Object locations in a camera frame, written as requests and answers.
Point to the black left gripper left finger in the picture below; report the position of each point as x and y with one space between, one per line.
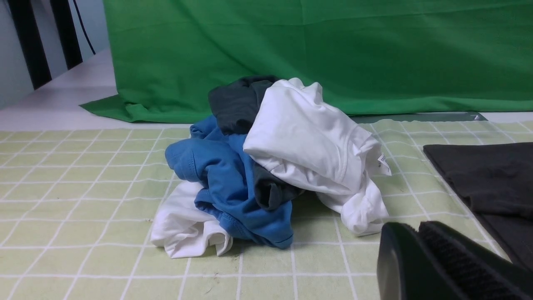
408 270

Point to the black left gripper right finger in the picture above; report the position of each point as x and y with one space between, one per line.
478 272

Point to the dark gray long-sleeve shirt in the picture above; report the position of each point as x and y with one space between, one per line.
495 182

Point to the white crumpled shirt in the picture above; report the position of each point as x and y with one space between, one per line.
306 143

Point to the blue crumpled shirt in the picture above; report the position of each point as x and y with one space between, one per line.
248 201

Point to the dark green flat board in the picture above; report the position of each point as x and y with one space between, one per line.
422 117

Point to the green backdrop cloth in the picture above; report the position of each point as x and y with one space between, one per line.
371 57

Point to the dark gray crumpled garment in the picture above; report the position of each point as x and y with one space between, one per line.
235 107

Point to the green checkered tablecloth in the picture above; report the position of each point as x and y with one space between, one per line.
77 212

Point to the black vertical stand bars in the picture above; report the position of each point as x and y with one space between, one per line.
30 40

